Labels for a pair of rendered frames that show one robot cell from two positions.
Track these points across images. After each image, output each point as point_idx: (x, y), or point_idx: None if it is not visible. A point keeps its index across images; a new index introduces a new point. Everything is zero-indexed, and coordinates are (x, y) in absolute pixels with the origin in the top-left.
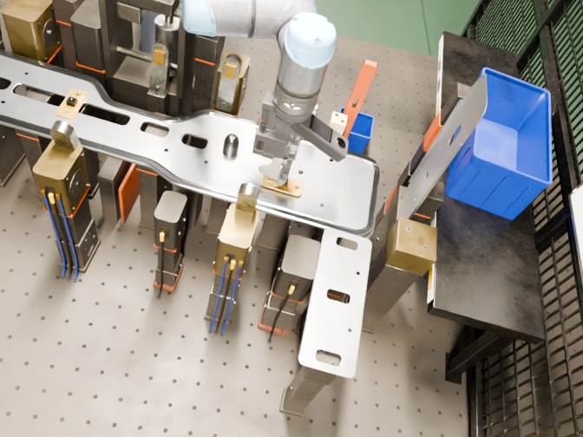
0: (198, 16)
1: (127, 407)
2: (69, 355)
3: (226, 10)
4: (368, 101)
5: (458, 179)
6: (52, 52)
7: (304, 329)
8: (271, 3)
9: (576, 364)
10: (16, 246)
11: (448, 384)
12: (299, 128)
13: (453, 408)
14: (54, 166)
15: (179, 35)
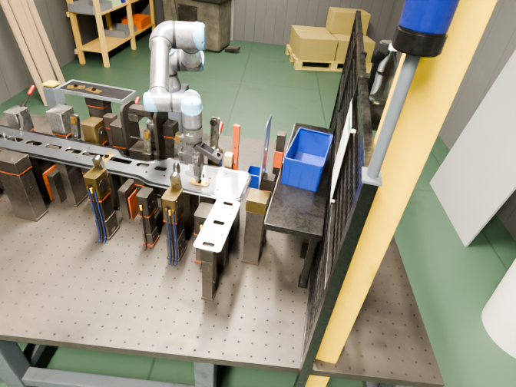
0: (148, 103)
1: (120, 296)
2: (96, 273)
3: (160, 100)
4: (269, 166)
5: (282, 173)
6: (103, 141)
7: (199, 234)
8: (179, 96)
9: (380, 280)
10: (78, 229)
11: (299, 289)
12: (196, 147)
13: (301, 299)
14: (92, 174)
15: (153, 124)
